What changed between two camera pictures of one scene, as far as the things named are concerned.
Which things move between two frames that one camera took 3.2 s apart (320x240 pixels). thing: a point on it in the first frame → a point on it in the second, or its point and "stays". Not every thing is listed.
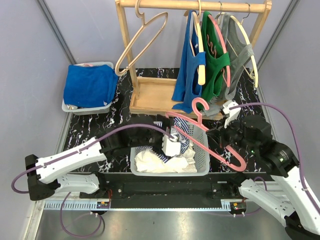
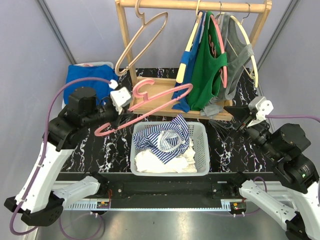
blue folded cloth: [90, 86] stays
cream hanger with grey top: [240, 51] stays
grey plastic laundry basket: [202, 160] stays
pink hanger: [198, 123] → [147, 98]
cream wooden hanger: [201, 70] → [182, 71]
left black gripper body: [154, 138] → [107, 113]
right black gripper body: [233, 134] → [257, 132]
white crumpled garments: [146, 161] stays
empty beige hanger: [140, 15] stays
